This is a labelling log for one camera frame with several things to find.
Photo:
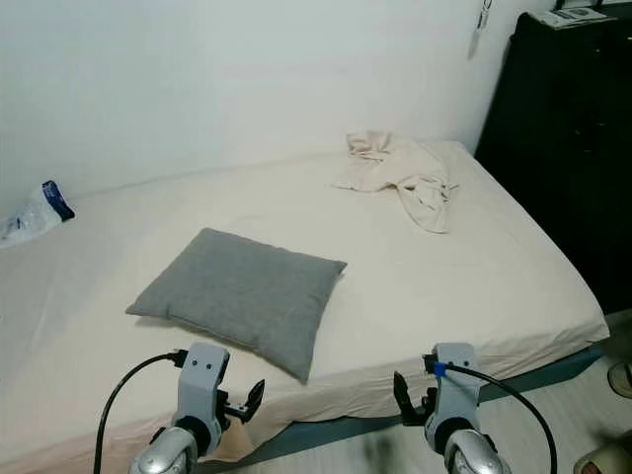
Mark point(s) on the grey fabric pillow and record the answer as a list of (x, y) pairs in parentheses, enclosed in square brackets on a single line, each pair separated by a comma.
[(237, 291)]

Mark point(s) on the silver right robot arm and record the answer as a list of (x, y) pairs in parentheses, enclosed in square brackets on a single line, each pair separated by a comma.
[(479, 459)]

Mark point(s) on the bed with cream sheet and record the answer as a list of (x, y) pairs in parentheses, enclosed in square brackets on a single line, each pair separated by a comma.
[(434, 286)]

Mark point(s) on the tan slipper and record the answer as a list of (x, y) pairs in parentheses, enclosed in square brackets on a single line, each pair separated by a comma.
[(622, 379)]

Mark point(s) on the crumpled cream blanket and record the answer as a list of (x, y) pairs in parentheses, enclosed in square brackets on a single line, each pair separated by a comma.
[(405, 173)]

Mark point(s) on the clear plastic bag blue print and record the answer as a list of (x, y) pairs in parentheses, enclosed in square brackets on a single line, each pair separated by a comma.
[(30, 217)]

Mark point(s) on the flat white printed box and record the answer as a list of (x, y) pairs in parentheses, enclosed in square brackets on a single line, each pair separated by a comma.
[(568, 16)]

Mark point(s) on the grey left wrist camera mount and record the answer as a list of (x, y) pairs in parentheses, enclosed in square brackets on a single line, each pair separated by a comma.
[(202, 385)]

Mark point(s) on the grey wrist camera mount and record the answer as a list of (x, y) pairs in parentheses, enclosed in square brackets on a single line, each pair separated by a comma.
[(202, 385), (459, 395)]

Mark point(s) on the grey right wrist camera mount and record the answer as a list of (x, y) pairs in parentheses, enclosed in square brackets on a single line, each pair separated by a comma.
[(459, 395)]

